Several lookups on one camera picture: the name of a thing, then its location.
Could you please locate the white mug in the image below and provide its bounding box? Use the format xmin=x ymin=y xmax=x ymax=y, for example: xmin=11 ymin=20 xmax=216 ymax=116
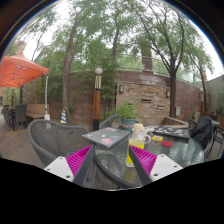
xmin=141 ymin=130 xmax=153 ymax=145

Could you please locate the orange canopy tent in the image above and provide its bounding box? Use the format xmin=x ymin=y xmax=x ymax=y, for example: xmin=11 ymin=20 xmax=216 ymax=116
xmin=0 ymin=51 xmax=50 ymax=89

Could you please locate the silver laptop with stickers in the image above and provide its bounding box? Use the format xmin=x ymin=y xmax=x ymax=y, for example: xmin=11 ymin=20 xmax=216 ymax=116
xmin=81 ymin=126 xmax=132 ymax=149

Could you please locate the wooden bench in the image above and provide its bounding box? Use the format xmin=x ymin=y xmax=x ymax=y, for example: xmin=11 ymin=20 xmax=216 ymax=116
xmin=25 ymin=103 xmax=50 ymax=121

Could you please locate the grey wicker chair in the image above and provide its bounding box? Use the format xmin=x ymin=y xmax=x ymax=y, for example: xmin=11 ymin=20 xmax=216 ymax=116
xmin=98 ymin=114 xmax=122 ymax=130
xmin=27 ymin=119 xmax=94 ymax=168

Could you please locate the wooden lamp post with globe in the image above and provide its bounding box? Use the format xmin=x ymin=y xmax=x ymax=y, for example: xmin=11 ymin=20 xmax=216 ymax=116
xmin=92 ymin=67 xmax=104 ymax=132

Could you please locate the clear bottle with yellow label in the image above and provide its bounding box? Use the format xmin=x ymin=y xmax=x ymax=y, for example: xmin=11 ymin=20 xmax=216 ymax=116
xmin=125 ymin=123 xmax=147 ymax=168

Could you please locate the green plant in teal pot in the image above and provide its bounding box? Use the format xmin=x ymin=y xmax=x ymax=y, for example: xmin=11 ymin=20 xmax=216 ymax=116
xmin=114 ymin=100 xmax=141 ymax=131

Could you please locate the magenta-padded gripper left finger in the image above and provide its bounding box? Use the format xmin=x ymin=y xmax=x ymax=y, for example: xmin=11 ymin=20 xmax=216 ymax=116
xmin=43 ymin=144 xmax=96 ymax=187

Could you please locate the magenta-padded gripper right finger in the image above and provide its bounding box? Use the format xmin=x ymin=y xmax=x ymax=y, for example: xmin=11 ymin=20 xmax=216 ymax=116
xmin=128 ymin=144 xmax=184 ymax=186

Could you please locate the group of dark patio chairs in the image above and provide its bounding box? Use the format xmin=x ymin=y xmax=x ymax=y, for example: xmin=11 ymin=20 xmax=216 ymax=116
xmin=1 ymin=104 xmax=28 ymax=129

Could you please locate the black jacket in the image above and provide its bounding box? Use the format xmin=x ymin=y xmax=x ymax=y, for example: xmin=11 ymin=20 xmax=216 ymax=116
xmin=189 ymin=115 xmax=214 ymax=149

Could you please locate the blue yellow striped cone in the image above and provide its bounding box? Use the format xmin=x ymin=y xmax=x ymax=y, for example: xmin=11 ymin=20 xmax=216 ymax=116
xmin=59 ymin=106 xmax=69 ymax=125

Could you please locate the flat round red coaster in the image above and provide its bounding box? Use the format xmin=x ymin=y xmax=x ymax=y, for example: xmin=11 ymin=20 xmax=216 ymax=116
xmin=160 ymin=140 xmax=174 ymax=148

